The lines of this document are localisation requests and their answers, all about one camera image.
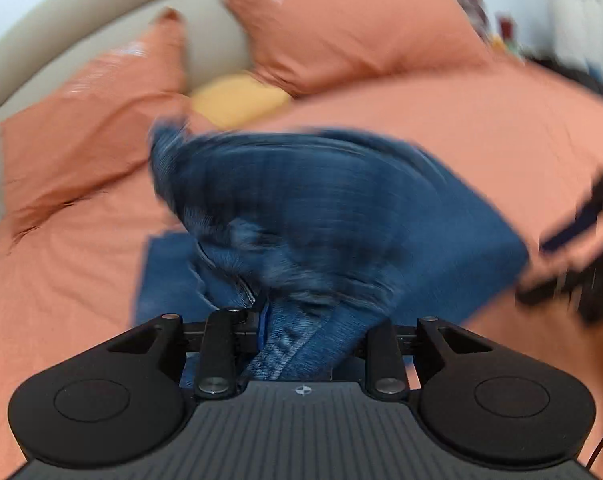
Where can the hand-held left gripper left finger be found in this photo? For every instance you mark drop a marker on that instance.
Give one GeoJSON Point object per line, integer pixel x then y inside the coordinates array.
{"type": "Point", "coordinates": [221, 350]}

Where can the bed with orange sheet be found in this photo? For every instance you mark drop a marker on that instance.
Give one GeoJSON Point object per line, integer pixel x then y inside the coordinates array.
{"type": "Point", "coordinates": [481, 125]}

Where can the yellow cushion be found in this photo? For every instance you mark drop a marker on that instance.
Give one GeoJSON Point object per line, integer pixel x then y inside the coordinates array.
{"type": "Point", "coordinates": [239, 100]}

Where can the red box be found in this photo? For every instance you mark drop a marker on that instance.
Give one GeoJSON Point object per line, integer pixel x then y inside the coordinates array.
{"type": "Point", "coordinates": [506, 26]}

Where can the blue denim pants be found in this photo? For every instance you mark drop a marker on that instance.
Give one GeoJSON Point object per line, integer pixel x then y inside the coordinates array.
{"type": "Point", "coordinates": [331, 210]}

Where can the orange embroidered pillow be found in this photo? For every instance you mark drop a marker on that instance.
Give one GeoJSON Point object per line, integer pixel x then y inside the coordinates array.
{"type": "Point", "coordinates": [91, 125]}
{"type": "Point", "coordinates": [351, 30]}

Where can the black jacket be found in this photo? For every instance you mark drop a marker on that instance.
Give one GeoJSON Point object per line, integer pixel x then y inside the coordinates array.
{"type": "Point", "coordinates": [576, 77]}

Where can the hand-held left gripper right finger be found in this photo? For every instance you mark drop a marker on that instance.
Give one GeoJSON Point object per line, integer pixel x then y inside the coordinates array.
{"type": "Point", "coordinates": [384, 355]}

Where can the beige padded headboard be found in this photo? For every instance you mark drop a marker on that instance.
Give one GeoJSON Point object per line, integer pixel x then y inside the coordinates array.
{"type": "Point", "coordinates": [206, 45]}

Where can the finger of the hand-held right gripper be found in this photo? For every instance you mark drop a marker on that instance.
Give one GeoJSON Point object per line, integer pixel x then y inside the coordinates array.
{"type": "Point", "coordinates": [544, 291]}
{"type": "Point", "coordinates": [569, 232]}

